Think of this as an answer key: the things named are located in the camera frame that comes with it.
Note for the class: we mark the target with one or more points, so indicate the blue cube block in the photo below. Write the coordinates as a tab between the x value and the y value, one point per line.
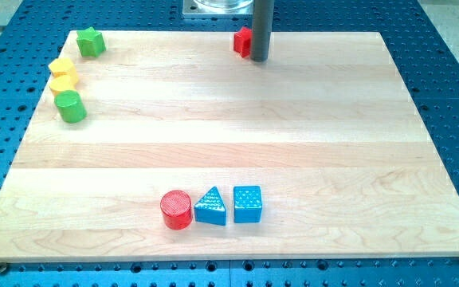
247	204

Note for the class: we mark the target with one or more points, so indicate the yellow cylinder block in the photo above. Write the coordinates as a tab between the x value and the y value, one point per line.
61	84

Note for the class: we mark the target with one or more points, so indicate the green cylinder block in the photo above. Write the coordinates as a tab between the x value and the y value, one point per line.
70	106

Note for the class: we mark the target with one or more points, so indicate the blue triangle block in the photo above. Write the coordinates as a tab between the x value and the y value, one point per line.
210	208

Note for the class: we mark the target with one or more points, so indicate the light wooden board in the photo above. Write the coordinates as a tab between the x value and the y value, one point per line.
325	127

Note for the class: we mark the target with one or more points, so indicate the green star block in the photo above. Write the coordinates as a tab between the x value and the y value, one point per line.
90	42

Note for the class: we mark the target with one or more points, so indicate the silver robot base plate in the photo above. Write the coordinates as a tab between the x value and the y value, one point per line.
216	7

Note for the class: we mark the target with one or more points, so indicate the red cylinder block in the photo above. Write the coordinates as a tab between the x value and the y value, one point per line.
176	208

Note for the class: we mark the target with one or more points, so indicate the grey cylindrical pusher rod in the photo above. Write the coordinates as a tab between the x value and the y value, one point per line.
261	30

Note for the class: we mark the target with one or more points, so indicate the red star block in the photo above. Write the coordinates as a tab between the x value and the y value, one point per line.
242	41

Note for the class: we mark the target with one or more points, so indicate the yellow hexagon block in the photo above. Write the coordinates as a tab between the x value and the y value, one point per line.
64	66

